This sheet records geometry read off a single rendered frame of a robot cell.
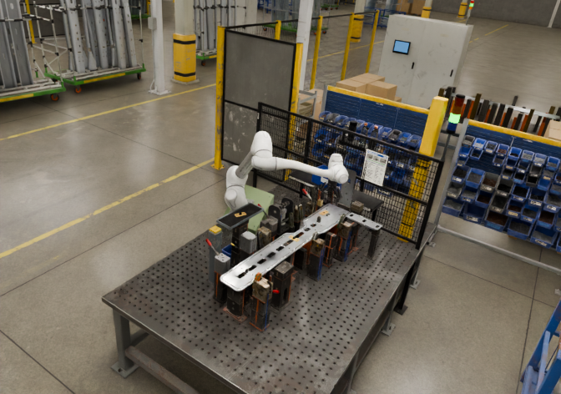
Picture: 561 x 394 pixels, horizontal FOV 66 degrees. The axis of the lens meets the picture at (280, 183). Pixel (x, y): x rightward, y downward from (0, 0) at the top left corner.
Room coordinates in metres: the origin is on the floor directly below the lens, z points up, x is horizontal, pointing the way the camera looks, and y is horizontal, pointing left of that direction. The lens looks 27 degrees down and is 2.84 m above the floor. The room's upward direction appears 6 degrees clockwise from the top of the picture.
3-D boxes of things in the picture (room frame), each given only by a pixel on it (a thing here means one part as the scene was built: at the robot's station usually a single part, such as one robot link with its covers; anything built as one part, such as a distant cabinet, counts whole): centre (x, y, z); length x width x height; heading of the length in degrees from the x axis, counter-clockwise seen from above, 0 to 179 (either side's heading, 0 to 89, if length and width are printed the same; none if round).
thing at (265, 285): (2.12, 0.04, 0.88); 0.15 x 0.11 x 0.36; 55
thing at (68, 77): (9.61, 4.31, 0.88); 1.91 x 1.01 x 1.76; 152
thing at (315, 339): (2.93, -0.20, 0.68); 2.56 x 1.61 x 0.04; 150
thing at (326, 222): (2.69, -0.14, 1.00); 1.38 x 0.22 x 0.02; 145
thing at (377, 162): (3.49, -0.81, 1.30); 0.23 x 0.02 x 0.31; 55
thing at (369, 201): (3.56, -0.49, 1.01); 0.90 x 0.22 x 0.03; 55
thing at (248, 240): (2.54, 0.18, 0.90); 0.13 x 0.10 x 0.41; 55
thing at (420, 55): (9.55, -2.71, 1.22); 1.60 x 0.54 x 2.45; 60
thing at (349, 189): (3.30, -0.57, 1.17); 0.12 x 0.01 x 0.34; 55
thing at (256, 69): (5.55, 0.43, 1.00); 1.34 x 0.14 x 2.00; 60
